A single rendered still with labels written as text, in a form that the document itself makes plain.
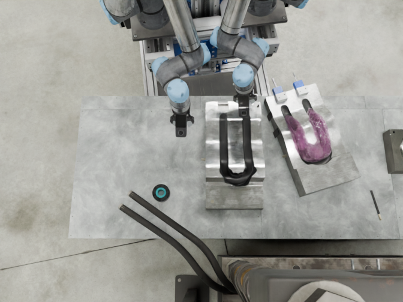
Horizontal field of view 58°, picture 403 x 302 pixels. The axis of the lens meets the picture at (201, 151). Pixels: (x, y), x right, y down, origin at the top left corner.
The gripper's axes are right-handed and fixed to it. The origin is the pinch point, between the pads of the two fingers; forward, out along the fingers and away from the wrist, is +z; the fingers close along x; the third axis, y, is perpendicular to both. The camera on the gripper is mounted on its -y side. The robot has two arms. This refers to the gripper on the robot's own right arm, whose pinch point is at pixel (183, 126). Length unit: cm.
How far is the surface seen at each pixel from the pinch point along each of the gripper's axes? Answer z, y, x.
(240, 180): 7.8, -23.3, -26.0
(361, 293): -106, -58, -29
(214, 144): 6.3, -6.8, -14.1
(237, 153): 4.3, -11.3, -24.3
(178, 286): 94, -76, 7
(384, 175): 15, -20, -95
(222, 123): 6.8, 3.5, -17.9
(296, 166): 8, -17, -51
